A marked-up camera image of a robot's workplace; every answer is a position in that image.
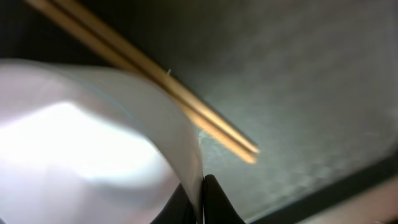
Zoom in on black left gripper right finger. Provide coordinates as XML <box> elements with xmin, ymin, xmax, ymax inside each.
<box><xmin>202</xmin><ymin>174</ymin><xmax>245</xmax><ymax>224</ymax></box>

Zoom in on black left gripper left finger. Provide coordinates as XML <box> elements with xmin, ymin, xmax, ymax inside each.
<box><xmin>150</xmin><ymin>184</ymin><xmax>197</xmax><ymax>224</ymax></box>

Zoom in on pink bowl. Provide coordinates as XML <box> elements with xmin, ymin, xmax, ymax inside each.
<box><xmin>1</xmin><ymin>59</ymin><xmax>203</xmax><ymax>223</ymax></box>

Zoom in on brown serving tray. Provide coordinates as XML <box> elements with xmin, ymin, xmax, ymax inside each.
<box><xmin>1</xmin><ymin>1</ymin><xmax>397</xmax><ymax>223</ymax></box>

